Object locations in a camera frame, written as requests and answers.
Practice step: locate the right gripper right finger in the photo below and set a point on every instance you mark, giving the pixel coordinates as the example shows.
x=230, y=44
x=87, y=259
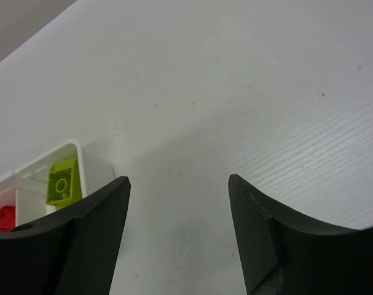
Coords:
x=283, y=251

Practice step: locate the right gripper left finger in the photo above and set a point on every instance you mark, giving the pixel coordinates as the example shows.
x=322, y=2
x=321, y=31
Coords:
x=71, y=251

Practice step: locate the green lego brick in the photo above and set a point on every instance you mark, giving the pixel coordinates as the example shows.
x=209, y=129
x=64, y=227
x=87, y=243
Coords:
x=63, y=187

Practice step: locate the red lego pile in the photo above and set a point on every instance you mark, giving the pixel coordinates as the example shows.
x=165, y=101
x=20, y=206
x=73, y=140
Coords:
x=7, y=218

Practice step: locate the white divided container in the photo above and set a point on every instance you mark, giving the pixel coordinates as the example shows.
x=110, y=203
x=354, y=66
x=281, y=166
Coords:
x=26, y=187

